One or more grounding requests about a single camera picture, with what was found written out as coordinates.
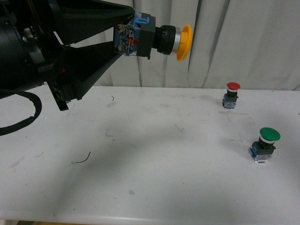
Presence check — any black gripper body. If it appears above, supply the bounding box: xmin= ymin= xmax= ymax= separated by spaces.
xmin=22 ymin=0 xmax=82 ymax=111

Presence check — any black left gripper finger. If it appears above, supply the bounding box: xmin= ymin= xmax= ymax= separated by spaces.
xmin=56 ymin=0 xmax=135 ymax=45

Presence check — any white curtain backdrop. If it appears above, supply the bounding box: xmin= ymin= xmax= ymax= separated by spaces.
xmin=97 ymin=0 xmax=300 ymax=90

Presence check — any yellow push button switch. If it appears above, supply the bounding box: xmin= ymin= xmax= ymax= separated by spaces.
xmin=113 ymin=13 xmax=193 ymax=62

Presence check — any red push button switch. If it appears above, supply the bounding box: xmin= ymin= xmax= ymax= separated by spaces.
xmin=222 ymin=82 xmax=240 ymax=109

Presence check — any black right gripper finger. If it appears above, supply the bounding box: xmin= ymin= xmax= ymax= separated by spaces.
xmin=61 ymin=41 xmax=121 ymax=101

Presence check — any black cable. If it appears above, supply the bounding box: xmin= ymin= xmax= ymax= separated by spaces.
xmin=0 ymin=90 xmax=43 ymax=136

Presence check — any green push button switch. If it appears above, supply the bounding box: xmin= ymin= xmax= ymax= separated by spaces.
xmin=249 ymin=127 xmax=281 ymax=163

